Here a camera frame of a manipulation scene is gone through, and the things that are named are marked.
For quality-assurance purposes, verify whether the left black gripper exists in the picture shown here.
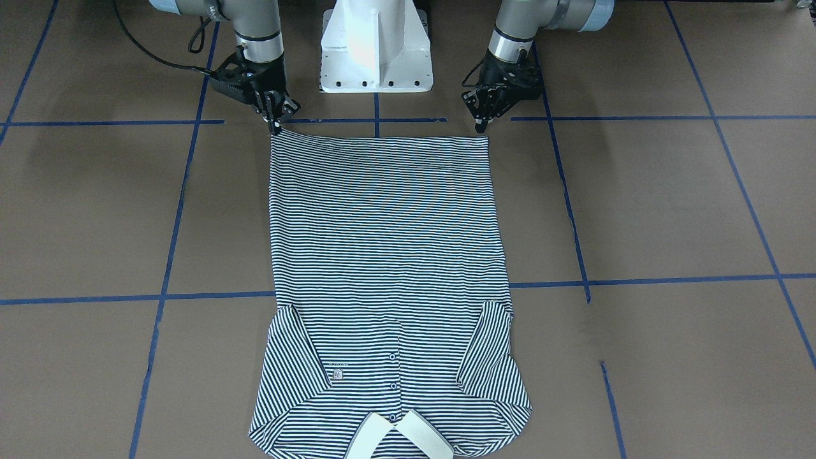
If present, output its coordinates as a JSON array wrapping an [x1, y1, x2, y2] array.
[[461, 50, 543, 135]]

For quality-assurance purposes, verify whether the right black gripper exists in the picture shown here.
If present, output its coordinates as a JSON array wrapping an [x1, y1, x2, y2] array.
[[209, 48, 301, 136]]

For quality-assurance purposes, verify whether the navy white striped polo shirt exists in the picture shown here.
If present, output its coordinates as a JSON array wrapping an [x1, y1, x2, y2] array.
[[248, 131, 533, 458]]

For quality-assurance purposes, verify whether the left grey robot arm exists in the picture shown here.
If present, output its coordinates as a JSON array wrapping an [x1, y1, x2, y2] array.
[[461, 1, 615, 134]]

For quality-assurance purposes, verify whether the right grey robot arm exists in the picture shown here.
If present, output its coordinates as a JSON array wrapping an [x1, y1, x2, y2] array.
[[151, 1, 300, 136]]

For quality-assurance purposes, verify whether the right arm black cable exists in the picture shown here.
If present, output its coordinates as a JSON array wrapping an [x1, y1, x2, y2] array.
[[113, 0, 214, 74]]

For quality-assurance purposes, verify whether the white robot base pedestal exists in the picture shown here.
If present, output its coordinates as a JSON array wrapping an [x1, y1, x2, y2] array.
[[319, 1, 434, 94]]

